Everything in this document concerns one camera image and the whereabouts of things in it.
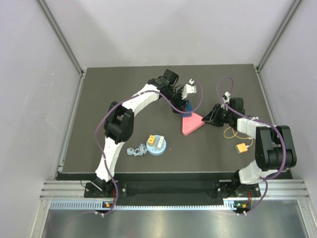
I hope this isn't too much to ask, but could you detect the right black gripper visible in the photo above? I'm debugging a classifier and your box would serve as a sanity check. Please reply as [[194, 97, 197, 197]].
[[202, 104, 233, 127]]

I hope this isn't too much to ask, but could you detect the aluminium frame post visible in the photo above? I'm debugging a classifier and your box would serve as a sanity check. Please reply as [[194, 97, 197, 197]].
[[255, 0, 304, 72], [36, 0, 86, 77]]

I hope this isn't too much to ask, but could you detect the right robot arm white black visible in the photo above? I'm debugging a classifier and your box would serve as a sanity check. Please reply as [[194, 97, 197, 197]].
[[202, 96, 297, 196]]

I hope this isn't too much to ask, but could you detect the right aluminium frame post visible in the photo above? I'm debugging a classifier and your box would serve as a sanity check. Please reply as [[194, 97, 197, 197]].
[[255, 0, 304, 72]]

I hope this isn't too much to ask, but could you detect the left aluminium frame post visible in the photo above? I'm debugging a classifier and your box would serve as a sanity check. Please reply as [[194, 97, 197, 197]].
[[36, 0, 86, 77]]

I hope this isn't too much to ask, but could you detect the yellow coiled cable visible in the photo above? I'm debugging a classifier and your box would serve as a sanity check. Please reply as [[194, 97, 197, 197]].
[[223, 125, 253, 147]]

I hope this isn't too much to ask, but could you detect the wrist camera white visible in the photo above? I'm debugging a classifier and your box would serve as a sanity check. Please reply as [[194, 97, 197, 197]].
[[182, 79, 197, 100], [221, 91, 231, 111]]

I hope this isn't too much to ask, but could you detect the white square charger plug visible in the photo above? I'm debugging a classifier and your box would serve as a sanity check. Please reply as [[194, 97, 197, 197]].
[[157, 136, 164, 150]]

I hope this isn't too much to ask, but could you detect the light blue round socket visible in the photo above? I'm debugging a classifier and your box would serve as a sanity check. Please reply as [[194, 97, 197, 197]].
[[146, 135, 167, 156]]

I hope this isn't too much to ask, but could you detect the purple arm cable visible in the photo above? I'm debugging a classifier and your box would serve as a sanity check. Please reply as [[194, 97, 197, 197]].
[[216, 76, 287, 216], [94, 79, 204, 216]]

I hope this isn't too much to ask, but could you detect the yellow charger on cable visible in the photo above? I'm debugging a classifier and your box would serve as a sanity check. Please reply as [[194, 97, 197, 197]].
[[235, 143, 249, 154]]

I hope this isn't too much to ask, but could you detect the yellow plug adapter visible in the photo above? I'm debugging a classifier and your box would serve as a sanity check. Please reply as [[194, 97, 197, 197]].
[[147, 135, 156, 146]]

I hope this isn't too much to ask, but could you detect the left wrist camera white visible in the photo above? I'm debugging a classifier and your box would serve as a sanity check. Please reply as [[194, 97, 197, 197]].
[[182, 79, 197, 100]]

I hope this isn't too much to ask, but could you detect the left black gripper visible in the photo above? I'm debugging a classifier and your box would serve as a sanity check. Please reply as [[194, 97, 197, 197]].
[[163, 87, 189, 115]]

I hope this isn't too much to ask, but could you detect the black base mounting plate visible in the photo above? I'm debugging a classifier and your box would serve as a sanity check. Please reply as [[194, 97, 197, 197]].
[[84, 172, 263, 200]]

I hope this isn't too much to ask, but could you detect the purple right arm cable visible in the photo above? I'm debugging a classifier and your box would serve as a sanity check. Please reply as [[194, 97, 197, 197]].
[[216, 76, 287, 216]]

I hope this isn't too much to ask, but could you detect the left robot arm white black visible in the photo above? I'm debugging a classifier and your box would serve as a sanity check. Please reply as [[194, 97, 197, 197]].
[[93, 69, 196, 197]]

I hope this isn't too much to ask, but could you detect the grey slotted cable duct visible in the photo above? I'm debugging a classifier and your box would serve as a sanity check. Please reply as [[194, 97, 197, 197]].
[[49, 200, 251, 211]]

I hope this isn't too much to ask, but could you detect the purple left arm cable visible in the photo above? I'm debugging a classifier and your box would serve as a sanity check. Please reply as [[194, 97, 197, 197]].
[[94, 79, 204, 216]]

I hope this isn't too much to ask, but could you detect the light blue socket cord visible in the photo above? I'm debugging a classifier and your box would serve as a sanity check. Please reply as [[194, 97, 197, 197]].
[[126, 143, 148, 157]]

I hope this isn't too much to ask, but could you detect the pink triangular power strip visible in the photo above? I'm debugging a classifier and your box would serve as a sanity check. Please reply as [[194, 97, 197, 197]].
[[182, 113, 205, 136]]

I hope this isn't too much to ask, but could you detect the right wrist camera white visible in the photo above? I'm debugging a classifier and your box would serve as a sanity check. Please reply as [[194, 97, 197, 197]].
[[221, 91, 231, 111]]

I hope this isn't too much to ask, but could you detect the blue cube plug adapter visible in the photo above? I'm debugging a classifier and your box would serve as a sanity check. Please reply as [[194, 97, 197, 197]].
[[180, 100, 192, 118]]

